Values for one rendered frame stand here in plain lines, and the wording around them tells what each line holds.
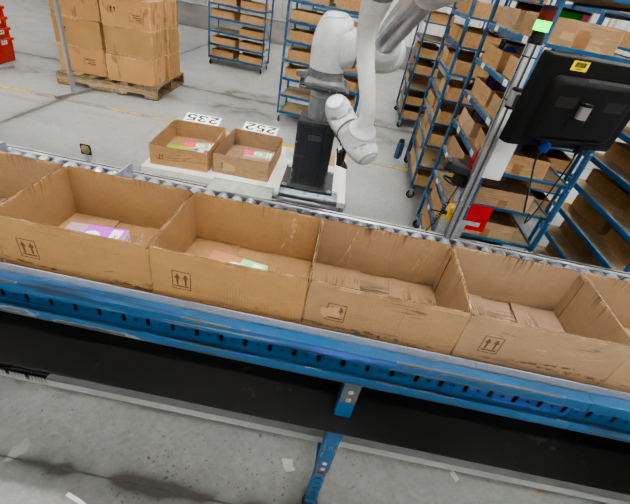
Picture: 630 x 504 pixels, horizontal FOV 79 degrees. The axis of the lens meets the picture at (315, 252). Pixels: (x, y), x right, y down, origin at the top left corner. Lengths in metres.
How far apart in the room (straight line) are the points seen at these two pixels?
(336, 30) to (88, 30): 4.34
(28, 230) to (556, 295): 1.47
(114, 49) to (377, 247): 4.86
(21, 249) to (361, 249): 0.91
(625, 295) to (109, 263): 1.46
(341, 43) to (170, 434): 1.76
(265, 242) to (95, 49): 4.80
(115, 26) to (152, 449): 4.72
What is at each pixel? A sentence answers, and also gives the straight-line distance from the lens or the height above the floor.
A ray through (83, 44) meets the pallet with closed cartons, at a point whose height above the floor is 0.48.
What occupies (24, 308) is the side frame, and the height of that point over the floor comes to 0.82.
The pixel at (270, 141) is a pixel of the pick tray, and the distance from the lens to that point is 2.28.
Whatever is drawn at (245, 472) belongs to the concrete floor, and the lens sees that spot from 1.78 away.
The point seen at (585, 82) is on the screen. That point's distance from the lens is 1.63.
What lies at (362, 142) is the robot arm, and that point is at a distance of 1.46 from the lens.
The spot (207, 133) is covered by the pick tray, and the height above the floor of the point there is 0.80.
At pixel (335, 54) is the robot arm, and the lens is 1.78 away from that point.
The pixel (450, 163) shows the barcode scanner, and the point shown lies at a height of 1.08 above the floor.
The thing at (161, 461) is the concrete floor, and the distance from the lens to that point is 1.82.
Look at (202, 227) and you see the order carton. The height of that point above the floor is 0.93.
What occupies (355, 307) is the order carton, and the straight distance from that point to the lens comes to 0.95.
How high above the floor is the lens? 1.63
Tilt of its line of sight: 36 degrees down
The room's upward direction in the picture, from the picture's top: 11 degrees clockwise
